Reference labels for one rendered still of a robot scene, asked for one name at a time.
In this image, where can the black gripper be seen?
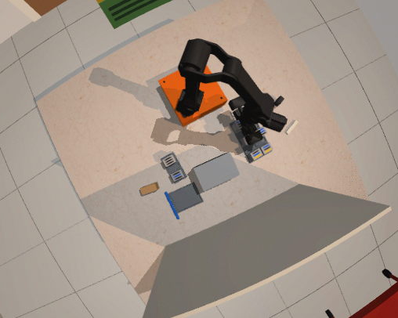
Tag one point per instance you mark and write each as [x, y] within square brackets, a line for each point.
[247, 129]

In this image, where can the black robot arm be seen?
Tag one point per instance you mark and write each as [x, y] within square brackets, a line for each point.
[258, 107]

